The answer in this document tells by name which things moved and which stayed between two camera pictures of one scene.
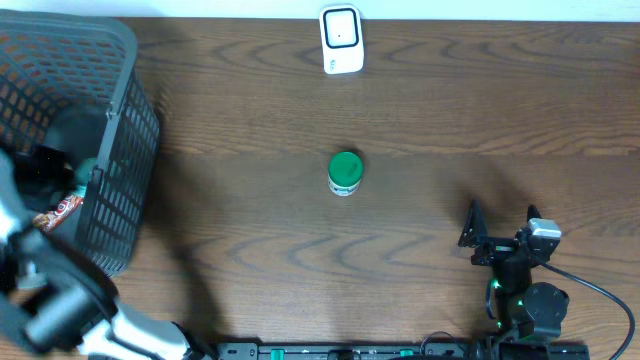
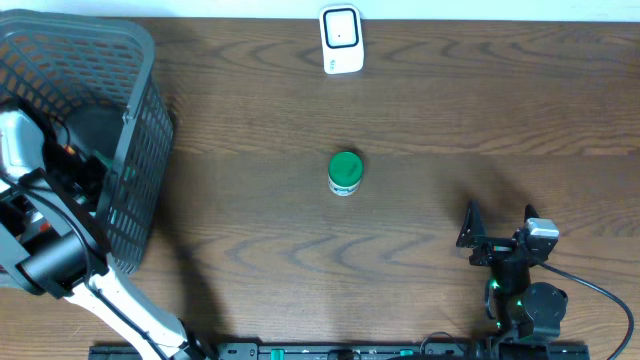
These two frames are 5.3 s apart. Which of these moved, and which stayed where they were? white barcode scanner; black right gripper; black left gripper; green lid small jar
Moved: black left gripper
Stayed: black right gripper; white barcode scanner; green lid small jar
